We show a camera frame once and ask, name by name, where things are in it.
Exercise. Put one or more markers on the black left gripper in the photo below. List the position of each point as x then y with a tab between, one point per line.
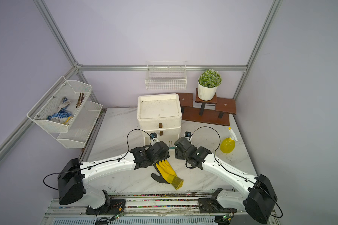
165	155

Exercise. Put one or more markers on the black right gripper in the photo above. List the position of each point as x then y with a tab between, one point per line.
179	154

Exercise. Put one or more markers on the white plastic drawer cabinet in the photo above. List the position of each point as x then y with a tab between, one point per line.
160	114

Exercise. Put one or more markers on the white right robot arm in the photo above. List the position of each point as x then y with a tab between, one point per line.
257	196

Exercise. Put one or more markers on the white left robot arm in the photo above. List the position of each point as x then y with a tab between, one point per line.
74	181

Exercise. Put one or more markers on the yellow black work glove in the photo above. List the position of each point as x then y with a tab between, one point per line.
167	175

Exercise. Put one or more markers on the yellow spray bottle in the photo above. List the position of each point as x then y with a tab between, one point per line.
228	144

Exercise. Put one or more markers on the brown wooden step shelf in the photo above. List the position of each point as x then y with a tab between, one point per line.
215	111

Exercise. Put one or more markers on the white mesh lower bin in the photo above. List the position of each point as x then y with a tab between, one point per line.
78	134

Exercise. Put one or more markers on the white mesh bin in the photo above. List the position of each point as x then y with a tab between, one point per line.
78	134
56	111

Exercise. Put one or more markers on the green plant in white pot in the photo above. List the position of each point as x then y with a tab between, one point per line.
208	83

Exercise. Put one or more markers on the brown wooden clothespins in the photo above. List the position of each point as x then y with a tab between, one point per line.
80	100

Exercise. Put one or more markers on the blue white cloth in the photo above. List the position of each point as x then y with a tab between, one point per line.
62	116

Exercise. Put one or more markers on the white mesh upper bin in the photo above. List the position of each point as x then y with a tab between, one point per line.
56	111

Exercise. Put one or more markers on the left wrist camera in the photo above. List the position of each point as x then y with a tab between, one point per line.
153	139

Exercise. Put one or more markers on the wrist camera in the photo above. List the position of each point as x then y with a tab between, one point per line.
153	139
188	135

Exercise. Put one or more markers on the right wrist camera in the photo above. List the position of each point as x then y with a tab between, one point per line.
188	135

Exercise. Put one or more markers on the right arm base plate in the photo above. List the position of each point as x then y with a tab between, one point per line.
211	205

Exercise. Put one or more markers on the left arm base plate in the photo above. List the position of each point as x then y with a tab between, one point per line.
115	206

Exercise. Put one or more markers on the white wire wall basket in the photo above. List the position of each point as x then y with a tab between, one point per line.
166	75

